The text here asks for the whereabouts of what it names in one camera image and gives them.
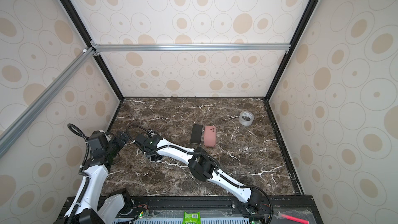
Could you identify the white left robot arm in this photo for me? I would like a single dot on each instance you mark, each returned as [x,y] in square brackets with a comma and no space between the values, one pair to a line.
[102,149]

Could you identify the black smartphone without case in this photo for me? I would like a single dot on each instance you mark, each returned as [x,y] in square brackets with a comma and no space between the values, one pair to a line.
[196,134]

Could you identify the clear tape roll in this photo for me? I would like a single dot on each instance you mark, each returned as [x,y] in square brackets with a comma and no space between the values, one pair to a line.
[246,118]

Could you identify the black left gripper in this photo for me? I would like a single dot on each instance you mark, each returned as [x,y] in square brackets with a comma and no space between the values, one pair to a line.
[121,141]

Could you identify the back aluminium frame rail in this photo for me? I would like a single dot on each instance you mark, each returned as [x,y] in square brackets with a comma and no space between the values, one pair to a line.
[191,47]

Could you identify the phone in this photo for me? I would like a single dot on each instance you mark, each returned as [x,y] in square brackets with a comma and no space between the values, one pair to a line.
[210,136]

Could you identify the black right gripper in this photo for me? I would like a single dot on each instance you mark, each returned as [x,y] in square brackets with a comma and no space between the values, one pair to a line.
[142,142]

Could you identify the pink pen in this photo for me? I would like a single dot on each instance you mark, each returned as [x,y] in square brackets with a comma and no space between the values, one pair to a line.
[294,219]

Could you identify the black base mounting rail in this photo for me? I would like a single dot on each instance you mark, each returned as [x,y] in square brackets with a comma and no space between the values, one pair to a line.
[219,210]

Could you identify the aluminium frame rail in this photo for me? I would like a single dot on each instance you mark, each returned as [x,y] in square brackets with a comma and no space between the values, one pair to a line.
[17,128]
[191,47]

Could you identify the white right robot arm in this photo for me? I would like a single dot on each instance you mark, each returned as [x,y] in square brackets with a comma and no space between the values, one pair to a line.
[202,166]

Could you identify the left aluminium frame rail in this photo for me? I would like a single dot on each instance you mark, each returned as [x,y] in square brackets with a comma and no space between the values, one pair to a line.
[17,128]

